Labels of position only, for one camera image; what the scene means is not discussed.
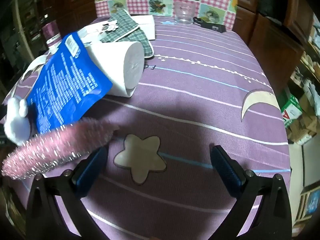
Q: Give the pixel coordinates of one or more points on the white cardboard box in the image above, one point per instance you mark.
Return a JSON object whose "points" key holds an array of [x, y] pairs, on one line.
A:
{"points": [[147, 27]]}

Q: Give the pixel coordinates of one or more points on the white paper roll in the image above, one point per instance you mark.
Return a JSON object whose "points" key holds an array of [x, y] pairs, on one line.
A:
{"points": [[120, 62]]}

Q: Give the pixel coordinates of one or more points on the clear drinking glass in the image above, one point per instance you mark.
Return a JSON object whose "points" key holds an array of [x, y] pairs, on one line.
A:
{"points": [[184, 13]]}

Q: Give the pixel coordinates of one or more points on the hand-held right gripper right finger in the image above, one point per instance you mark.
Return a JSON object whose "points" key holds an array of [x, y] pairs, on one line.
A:
{"points": [[225, 170]]}

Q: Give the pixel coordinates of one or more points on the dark wooden cabinet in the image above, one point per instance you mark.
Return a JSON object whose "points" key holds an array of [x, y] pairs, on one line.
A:
{"points": [[65, 10], [270, 37]]}

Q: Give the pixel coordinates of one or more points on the blue printed packet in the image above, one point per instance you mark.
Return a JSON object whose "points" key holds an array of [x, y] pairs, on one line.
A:
{"points": [[65, 87]]}

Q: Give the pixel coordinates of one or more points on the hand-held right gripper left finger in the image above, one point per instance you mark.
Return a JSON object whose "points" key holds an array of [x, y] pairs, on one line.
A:
{"points": [[91, 170]]}

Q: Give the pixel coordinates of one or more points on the white plush toy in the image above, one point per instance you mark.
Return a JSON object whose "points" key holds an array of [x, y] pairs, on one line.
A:
{"points": [[16, 127]]}

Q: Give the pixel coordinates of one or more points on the green plaid pouch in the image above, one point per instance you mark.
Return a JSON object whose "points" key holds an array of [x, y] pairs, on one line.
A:
{"points": [[125, 27]]}

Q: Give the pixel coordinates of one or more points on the stack of cardboard boxes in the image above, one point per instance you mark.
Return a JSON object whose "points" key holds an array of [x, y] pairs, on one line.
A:
{"points": [[308, 80]]}

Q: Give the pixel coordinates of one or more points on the green cardboard box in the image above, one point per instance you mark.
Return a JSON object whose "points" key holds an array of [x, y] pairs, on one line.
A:
{"points": [[291, 110]]}

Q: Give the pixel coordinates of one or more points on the purple striped tablecloth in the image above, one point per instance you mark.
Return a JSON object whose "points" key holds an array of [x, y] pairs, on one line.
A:
{"points": [[187, 92]]}

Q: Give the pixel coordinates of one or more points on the purple bottle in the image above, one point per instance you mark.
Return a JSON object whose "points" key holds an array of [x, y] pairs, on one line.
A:
{"points": [[51, 33]]}

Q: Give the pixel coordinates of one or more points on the black clip tool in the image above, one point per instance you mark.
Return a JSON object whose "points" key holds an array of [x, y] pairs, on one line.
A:
{"points": [[212, 27]]}

